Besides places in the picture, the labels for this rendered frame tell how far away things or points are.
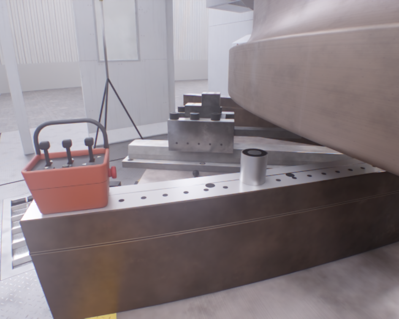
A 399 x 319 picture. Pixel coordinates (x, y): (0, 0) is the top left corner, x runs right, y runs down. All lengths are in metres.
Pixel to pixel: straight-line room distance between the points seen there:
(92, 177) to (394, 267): 1.14
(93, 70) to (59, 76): 10.37
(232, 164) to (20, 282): 1.43
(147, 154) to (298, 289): 1.35
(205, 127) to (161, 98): 2.39
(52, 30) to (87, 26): 10.45
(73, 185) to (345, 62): 0.67
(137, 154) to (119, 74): 1.98
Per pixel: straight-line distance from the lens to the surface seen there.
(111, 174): 0.71
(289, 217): 0.89
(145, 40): 3.91
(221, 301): 0.94
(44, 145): 0.73
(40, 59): 13.94
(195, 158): 1.85
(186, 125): 1.70
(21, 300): 1.57
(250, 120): 2.71
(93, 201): 0.70
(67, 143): 0.71
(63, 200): 0.70
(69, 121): 0.75
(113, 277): 0.83
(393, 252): 1.35
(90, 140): 0.70
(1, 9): 3.66
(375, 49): 0.60
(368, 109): 0.59
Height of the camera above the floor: 1.04
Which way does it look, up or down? 21 degrees down
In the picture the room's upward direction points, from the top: straight up
